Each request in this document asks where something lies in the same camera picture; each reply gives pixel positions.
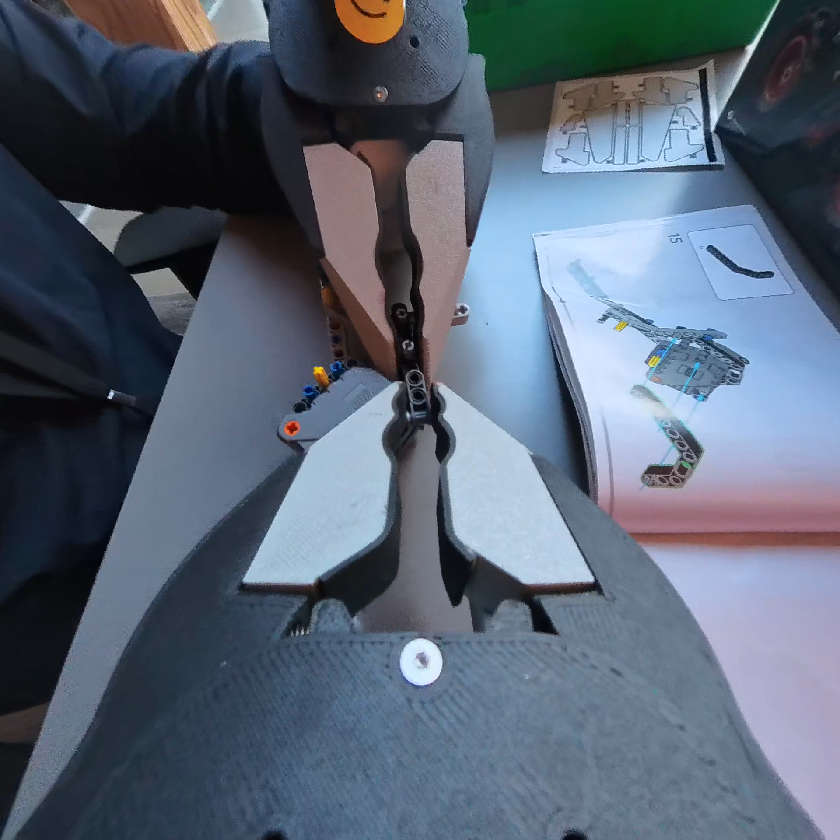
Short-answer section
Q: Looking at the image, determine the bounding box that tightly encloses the open lego instruction booklet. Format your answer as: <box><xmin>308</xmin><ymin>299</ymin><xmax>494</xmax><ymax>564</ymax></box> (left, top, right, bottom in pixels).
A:
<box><xmin>533</xmin><ymin>205</ymin><xmax>840</xmax><ymax>840</ymax></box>

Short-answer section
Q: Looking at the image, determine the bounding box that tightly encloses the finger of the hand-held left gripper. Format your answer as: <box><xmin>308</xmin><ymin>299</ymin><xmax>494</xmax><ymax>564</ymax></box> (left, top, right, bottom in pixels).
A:
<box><xmin>302</xmin><ymin>143</ymin><xmax>411</xmax><ymax>383</ymax></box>
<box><xmin>403</xmin><ymin>136</ymin><xmax>473</xmax><ymax>385</ymax></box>

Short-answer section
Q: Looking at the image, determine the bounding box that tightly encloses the white sticker sheet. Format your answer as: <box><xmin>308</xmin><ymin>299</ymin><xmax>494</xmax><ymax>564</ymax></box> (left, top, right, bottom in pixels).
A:
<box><xmin>541</xmin><ymin>60</ymin><xmax>726</xmax><ymax>175</ymax></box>

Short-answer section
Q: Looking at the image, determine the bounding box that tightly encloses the grey lego model assembly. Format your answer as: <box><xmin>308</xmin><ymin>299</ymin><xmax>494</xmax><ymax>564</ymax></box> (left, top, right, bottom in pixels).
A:
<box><xmin>276</xmin><ymin>302</ymin><xmax>475</xmax><ymax>454</ymax></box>

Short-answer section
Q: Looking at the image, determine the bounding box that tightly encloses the green plastic bin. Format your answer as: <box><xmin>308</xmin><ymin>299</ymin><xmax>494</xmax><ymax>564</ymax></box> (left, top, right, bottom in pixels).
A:
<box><xmin>462</xmin><ymin>0</ymin><xmax>782</xmax><ymax>93</ymax></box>

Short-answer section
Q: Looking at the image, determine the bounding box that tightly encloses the black bent lego beam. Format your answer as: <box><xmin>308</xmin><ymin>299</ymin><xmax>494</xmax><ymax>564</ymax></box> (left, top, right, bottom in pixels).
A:
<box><xmin>400</xmin><ymin>369</ymin><xmax>437</xmax><ymax>426</ymax></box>

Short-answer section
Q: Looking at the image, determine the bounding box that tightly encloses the person's left forearm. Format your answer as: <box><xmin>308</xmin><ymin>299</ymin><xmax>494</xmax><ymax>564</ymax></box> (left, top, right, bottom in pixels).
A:
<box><xmin>0</xmin><ymin>0</ymin><xmax>290</xmax><ymax>214</ymax></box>

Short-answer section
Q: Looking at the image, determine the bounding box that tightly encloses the black lego set box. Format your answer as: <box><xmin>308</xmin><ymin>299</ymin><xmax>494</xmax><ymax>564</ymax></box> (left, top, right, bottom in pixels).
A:
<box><xmin>714</xmin><ymin>0</ymin><xmax>840</xmax><ymax>296</ymax></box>

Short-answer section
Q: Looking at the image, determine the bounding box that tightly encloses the dark office chair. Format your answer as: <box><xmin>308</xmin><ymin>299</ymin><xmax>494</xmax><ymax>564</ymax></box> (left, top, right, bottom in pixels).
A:
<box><xmin>112</xmin><ymin>206</ymin><xmax>227</xmax><ymax>299</ymax></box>

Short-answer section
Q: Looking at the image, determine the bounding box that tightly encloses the wooden cabinet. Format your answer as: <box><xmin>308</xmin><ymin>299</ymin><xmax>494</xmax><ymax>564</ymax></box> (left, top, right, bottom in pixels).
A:
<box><xmin>62</xmin><ymin>0</ymin><xmax>219</xmax><ymax>52</ymax></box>

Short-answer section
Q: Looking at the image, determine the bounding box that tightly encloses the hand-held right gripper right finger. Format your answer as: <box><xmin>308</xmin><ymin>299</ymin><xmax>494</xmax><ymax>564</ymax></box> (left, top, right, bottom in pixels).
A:
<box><xmin>430</xmin><ymin>382</ymin><xmax>597</xmax><ymax>631</ymax></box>

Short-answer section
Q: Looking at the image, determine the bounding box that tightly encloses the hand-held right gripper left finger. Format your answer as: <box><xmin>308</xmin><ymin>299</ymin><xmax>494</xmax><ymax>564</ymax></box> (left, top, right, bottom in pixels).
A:
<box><xmin>241</xmin><ymin>382</ymin><xmax>403</xmax><ymax>614</ymax></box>

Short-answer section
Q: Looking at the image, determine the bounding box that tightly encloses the person's dark clothing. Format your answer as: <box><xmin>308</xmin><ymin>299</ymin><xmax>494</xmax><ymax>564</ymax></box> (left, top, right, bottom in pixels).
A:
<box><xmin>0</xmin><ymin>144</ymin><xmax>185</xmax><ymax>716</ymax></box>

